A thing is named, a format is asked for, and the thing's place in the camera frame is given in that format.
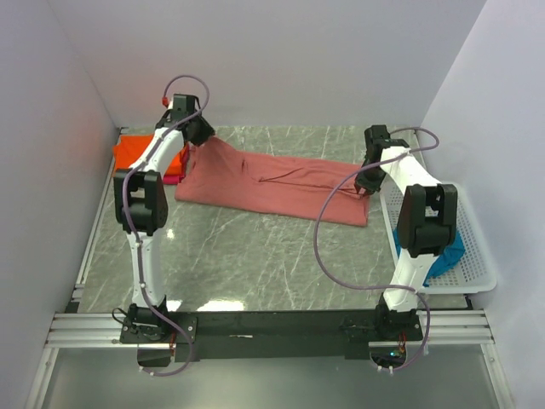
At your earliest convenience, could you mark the salmon pink t shirt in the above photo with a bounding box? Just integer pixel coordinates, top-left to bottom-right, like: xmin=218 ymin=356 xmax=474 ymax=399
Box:
xmin=175 ymin=137 xmax=358 ymax=220

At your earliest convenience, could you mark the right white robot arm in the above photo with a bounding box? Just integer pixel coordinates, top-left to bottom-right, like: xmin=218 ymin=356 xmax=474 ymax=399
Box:
xmin=354 ymin=124 xmax=458 ymax=340

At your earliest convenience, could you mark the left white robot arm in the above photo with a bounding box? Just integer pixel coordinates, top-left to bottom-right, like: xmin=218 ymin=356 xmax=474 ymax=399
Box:
xmin=113 ymin=94 xmax=215 ymax=309

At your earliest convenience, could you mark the folded magenta t shirt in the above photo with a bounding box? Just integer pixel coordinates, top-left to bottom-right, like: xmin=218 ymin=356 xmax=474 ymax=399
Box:
xmin=163 ymin=147 xmax=190 ymax=185

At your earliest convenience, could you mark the folded orange t shirt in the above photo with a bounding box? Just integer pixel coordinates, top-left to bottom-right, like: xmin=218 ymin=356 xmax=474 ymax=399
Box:
xmin=112 ymin=135 xmax=189 ymax=176

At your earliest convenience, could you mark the blue t shirt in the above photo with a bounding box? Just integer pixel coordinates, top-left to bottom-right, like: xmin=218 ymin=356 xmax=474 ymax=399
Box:
xmin=391 ymin=228 xmax=465 ymax=289

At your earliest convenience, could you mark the white plastic basket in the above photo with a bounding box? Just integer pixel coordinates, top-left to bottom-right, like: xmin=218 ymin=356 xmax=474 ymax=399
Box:
xmin=379 ymin=180 xmax=496 ymax=295

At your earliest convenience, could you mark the black base beam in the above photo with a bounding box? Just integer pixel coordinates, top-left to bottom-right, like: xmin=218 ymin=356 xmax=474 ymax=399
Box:
xmin=119 ymin=307 xmax=423 ymax=362

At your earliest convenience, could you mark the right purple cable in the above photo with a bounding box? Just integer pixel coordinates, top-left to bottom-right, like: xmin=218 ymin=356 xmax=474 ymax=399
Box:
xmin=313 ymin=126 xmax=441 ymax=371

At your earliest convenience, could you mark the aluminium rail frame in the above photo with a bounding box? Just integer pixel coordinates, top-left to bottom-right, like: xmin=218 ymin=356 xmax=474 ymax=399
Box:
xmin=28 ymin=193 xmax=515 ymax=408

